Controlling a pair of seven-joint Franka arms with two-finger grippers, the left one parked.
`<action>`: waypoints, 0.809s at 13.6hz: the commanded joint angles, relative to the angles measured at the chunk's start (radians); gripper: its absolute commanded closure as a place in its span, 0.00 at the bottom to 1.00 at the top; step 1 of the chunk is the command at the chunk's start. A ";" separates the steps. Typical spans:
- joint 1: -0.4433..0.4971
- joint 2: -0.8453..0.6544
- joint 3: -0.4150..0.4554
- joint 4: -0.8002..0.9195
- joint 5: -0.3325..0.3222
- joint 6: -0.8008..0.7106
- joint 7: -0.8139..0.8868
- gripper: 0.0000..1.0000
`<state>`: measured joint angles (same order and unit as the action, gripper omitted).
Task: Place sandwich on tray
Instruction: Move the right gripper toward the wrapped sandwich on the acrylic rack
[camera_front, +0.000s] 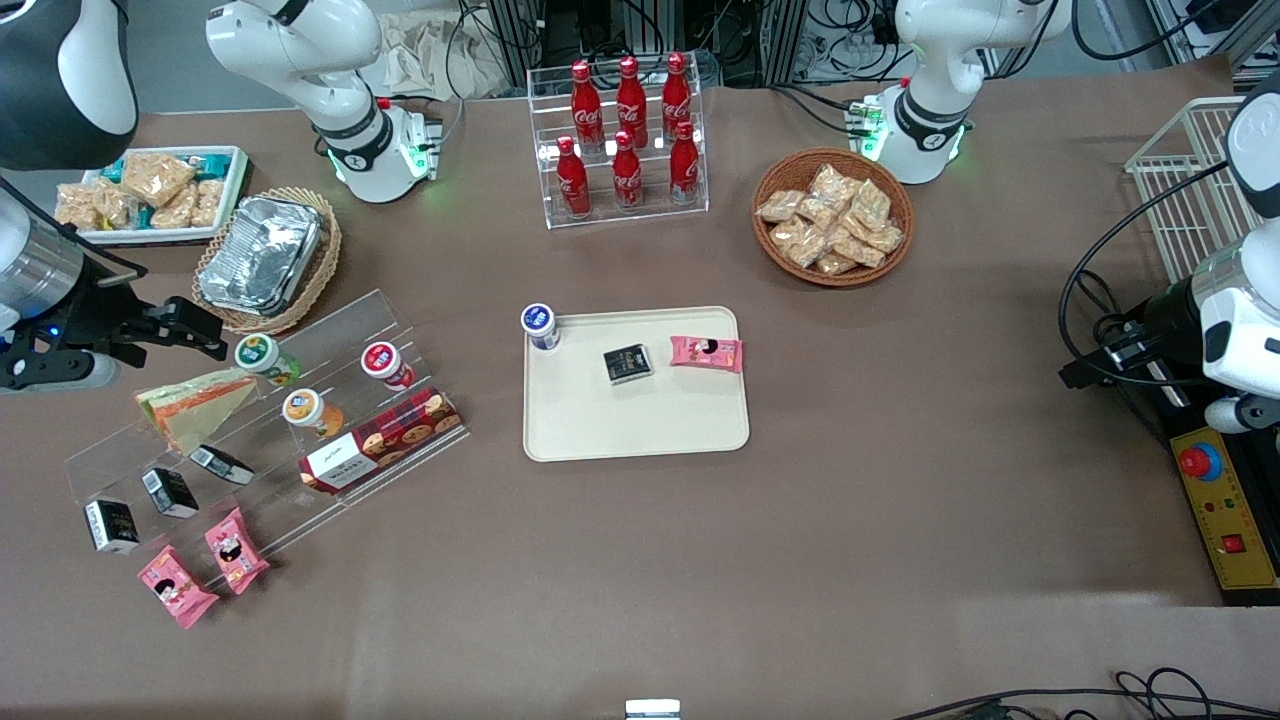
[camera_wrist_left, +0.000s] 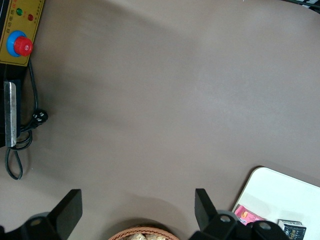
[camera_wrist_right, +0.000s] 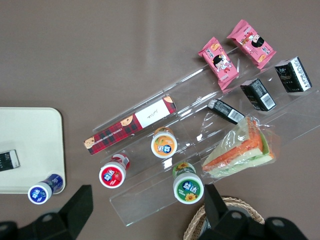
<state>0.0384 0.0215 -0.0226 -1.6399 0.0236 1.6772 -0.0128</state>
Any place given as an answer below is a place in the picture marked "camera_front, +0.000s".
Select stacked foil containers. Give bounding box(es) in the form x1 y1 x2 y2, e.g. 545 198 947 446
197 197 327 318

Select white wire basket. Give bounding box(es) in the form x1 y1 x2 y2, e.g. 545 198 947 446
1124 97 1253 287

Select round brown wicker basket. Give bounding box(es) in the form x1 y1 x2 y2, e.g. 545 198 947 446
751 148 915 288

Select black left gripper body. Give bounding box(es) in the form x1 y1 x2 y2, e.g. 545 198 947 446
1098 282 1203 387

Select blue lid yogurt cup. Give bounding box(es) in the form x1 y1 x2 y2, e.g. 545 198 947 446
520 303 562 353

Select small black box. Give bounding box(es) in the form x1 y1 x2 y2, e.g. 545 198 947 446
189 444 256 487
83 499 142 555
603 343 654 386
141 467 200 520

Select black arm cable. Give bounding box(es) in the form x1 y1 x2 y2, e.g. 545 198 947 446
0 176 148 279
1058 160 1241 391

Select red cola bottle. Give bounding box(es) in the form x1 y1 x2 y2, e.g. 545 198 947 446
669 121 702 206
661 52 693 141
611 130 644 212
556 136 592 219
570 60 604 153
616 55 649 149

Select beige plastic tray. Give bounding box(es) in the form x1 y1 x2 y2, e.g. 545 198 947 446
523 306 751 463

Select clear acrylic bottle rack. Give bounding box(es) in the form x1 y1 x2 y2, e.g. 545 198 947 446
527 55 710 231

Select beige crumpled cloth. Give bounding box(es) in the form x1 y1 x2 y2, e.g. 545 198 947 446
362 8 513 101

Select yellow emergency stop box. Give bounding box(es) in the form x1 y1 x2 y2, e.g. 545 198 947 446
1168 425 1280 593

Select black floor cables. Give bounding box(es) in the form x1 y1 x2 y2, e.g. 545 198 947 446
888 668 1280 720

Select clear acrylic stepped shelf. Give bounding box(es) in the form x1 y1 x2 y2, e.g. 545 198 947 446
65 289 472 593

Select triangle sandwich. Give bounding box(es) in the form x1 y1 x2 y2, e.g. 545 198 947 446
135 368 259 454

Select oval tan wicker basket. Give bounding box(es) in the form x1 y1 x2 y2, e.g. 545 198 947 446
191 186 343 336

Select red lid cup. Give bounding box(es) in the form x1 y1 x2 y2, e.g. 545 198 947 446
360 341 416 391

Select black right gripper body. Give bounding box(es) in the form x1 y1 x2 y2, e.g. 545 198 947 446
0 283 167 389

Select orange lid cup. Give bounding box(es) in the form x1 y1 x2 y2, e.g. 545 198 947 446
282 388 346 440

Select red cookie box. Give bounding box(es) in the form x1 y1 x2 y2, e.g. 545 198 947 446
298 387 466 496

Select white rectangular plastic bin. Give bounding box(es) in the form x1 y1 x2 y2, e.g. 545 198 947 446
62 146 251 247

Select aluminium frame rack with cables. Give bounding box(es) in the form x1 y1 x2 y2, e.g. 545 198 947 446
480 0 906 89

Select pink snack packet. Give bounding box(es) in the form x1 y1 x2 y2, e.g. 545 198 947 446
669 335 745 374
204 507 272 597
137 545 220 631

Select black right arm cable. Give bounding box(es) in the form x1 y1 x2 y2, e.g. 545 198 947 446
0 176 148 279

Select green lid cup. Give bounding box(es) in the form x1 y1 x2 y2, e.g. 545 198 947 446
235 333 302 389

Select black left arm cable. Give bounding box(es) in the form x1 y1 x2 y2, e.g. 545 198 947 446
1058 160 1241 391

